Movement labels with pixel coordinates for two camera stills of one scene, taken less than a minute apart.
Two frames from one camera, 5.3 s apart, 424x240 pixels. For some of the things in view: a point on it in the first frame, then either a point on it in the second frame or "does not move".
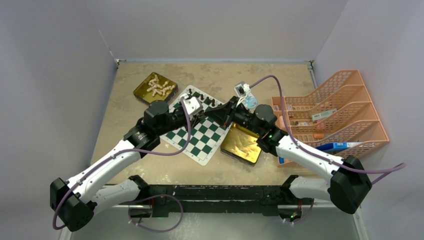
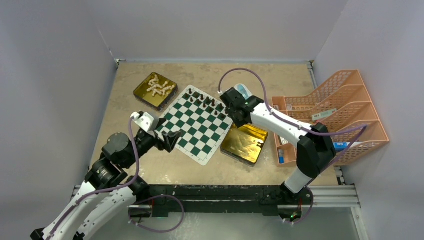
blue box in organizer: [337, 146] does not move
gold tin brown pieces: [241, 144] does not move
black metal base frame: [249, 200] does not move
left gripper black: [186, 126] -> [169, 142]
